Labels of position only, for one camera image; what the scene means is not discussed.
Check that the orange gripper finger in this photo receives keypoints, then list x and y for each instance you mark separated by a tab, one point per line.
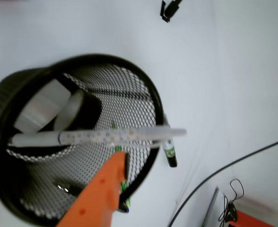
95	205

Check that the small black tape roll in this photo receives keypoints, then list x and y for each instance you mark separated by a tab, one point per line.
82	111

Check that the clear tape roll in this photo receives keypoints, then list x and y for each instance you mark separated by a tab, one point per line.
43	107

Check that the black mesh pen holder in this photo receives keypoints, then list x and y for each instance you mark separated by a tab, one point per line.
39	185

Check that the black blue mechanical pencil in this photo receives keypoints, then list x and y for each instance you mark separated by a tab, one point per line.
123	208

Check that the green mechanical pencil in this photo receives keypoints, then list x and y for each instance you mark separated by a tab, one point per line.
124	185

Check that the black whiteboard marker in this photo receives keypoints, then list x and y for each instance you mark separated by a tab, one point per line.
168	147

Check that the orange black device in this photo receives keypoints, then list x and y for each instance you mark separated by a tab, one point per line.
235	218

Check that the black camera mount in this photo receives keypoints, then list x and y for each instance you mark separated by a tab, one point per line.
167	12

